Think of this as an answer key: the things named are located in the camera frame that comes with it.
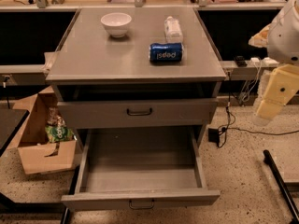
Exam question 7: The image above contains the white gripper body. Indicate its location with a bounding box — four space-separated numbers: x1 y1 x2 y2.
267 0 299 65

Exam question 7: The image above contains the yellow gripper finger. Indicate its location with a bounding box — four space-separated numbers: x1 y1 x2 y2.
255 64 299 121
249 25 269 48

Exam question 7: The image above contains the blue pepsi can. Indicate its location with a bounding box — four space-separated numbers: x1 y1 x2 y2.
149 43 183 63

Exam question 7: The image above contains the closed grey upper drawer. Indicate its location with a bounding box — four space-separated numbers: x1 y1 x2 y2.
58 98 218 129

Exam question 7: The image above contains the grey drawer cabinet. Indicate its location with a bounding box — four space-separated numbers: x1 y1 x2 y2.
45 6 227 156

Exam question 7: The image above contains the open grey lower drawer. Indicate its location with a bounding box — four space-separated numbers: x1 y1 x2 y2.
62 126 220 211

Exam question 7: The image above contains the white power strip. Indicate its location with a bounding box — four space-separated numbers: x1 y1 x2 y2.
249 57 278 66

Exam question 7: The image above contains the black small device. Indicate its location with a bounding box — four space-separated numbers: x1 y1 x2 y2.
235 56 247 67

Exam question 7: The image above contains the black metal leg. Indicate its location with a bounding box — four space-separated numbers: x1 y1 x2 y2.
263 150 299 224

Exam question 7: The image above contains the black power adapter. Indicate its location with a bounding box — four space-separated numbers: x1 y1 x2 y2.
207 128 220 144

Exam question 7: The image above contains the clear plastic water bottle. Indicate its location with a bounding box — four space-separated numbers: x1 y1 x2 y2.
164 16 183 43

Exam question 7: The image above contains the white ceramic bowl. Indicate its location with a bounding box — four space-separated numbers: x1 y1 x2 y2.
100 12 132 37

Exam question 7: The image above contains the brown snack bag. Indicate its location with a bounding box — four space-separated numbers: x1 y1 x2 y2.
47 106 65 127

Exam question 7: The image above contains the green snack bag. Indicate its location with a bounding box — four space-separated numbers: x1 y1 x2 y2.
45 126 73 143

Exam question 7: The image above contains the brown cardboard box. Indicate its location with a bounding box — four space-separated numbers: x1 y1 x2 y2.
10 87 77 175

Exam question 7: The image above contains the black floor cable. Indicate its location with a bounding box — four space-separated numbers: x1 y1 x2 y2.
217 72 299 149

